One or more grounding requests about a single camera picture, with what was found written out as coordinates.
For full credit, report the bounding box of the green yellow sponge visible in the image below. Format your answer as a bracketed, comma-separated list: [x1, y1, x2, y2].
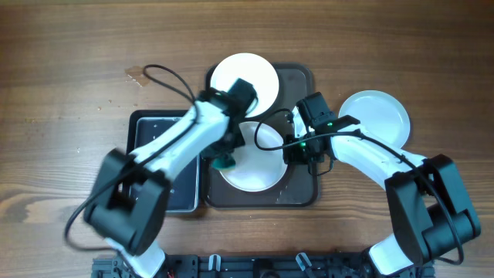
[211, 153, 236, 171]

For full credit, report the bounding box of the white plate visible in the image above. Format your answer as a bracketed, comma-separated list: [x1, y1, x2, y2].
[219, 121, 288, 192]
[210, 53, 279, 118]
[339, 90, 411, 148]

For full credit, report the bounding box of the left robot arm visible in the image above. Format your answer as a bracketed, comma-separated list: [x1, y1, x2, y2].
[83, 79, 256, 277]

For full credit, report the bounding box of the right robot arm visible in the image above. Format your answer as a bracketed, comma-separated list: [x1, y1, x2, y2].
[283, 90, 481, 277]

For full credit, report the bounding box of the large brown serving tray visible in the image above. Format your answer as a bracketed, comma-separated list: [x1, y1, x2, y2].
[200, 63, 320, 209]

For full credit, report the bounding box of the small black water tray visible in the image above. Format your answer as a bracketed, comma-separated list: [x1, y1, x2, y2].
[127, 110, 201, 214]

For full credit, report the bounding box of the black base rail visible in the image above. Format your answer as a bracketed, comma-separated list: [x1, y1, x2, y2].
[91, 253, 436, 278]

